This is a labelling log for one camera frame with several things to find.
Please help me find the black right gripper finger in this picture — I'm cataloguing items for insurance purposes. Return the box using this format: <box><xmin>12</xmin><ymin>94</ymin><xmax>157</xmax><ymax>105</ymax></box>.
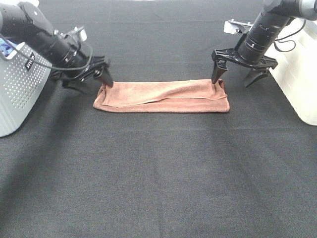
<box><xmin>244</xmin><ymin>67</ymin><xmax>270</xmax><ymax>87</ymax></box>
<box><xmin>211</xmin><ymin>59</ymin><xmax>227</xmax><ymax>84</ymax></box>

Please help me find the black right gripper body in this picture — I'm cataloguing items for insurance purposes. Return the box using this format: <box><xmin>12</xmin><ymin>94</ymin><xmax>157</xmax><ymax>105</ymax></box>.
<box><xmin>211</xmin><ymin>48</ymin><xmax>278</xmax><ymax>69</ymax></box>

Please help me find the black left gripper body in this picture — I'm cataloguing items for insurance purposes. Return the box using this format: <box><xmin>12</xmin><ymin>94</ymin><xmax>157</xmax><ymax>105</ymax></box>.
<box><xmin>51</xmin><ymin>56</ymin><xmax>109</xmax><ymax>82</ymax></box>

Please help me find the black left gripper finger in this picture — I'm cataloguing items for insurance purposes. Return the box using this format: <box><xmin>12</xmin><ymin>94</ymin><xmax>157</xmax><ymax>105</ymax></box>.
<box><xmin>62</xmin><ymin>79</ymin><xmax>88</xmax><ymax>94</ymax></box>
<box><xmin>93</xmin><ymin>65</ymin><xmax>113</xmax><ymax>87</ymax></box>

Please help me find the brown microfiber towel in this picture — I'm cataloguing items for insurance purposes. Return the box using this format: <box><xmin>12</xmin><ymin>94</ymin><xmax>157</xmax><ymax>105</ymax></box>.
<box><xmin>93</xmin><ymin>79</ymin><xmax>230</xmax><ymax>113</ymax></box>

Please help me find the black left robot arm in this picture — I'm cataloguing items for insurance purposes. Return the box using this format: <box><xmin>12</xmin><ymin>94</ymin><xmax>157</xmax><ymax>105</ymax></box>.
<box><xmin>0</xmin><ymin>1</ymin><xmax>113</xmax><ymax>92</ymax></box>

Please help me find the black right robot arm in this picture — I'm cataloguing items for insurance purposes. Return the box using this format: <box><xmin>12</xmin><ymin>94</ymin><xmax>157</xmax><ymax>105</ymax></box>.
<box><xmin>211</xmin><ymin>0</ymin><xmax>317</xmax><ymax>87</ymax></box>

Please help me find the white plastic basket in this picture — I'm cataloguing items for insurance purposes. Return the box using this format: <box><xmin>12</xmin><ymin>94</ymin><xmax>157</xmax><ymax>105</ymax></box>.
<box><xmin>265</xmin><ymin>21</ymin><xmax>317</xmax><ymax>126</ymax></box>

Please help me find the grey perforated laundry basket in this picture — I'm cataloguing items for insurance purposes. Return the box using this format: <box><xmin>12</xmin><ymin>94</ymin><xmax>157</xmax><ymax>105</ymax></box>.
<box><xmin>0</xmin><ymin>42</ymin><xmax>52</xmax><ymax>137</ymax></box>

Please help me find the blue cloth in basket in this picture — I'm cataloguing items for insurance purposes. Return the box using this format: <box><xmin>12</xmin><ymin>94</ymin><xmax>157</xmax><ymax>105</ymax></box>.
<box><xmin>0</xmin><ymin>38</ymin><xmax>17</xmax><ymax>59</ymax></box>

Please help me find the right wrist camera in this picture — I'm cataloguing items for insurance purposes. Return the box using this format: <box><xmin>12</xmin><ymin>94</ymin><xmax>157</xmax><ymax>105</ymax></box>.
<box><xmin>223</xmin><ymin>19</ymin><xmax>253</xmax><ymax>35</ymax></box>

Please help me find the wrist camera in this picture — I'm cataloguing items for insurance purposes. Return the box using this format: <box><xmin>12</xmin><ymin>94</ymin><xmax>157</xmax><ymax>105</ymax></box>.
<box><xmin>66</xmin><ymin>26</ymin><xmax>88</xmax><ymax>42</ymax></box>
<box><xmin>223</xmin><ymin>19</ymin><xmax>253</xmax><ymax>35</ymax></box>

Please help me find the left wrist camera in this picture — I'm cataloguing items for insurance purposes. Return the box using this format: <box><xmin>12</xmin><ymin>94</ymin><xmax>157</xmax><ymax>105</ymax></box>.
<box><xmin>66</xmin><ymin>26</ymin><xmax>88</xmax><ymax>42</ymax></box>

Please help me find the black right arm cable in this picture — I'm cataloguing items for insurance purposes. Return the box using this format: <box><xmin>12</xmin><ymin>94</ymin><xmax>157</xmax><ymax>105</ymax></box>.
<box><xmin>272</xmin><ymin>18</ymin><xmax>308</xmax><ymax>52</ymax></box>

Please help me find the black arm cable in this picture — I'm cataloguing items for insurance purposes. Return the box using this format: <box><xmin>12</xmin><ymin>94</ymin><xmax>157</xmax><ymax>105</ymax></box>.
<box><xmin>272</xmin><ymin>18</ymin><xmax>308</xmax><ymax>52</ymax></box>
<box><xmin>0</xmin><ymin>33</ymin><xmax>94</xmax><ymax>71</ymax></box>

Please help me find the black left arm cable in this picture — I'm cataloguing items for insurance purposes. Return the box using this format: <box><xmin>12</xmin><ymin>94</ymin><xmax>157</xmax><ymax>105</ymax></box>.
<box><xmin>0</xmin><ymin>33</ymin><xmax>94</xmax><ymax>71</ymax></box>

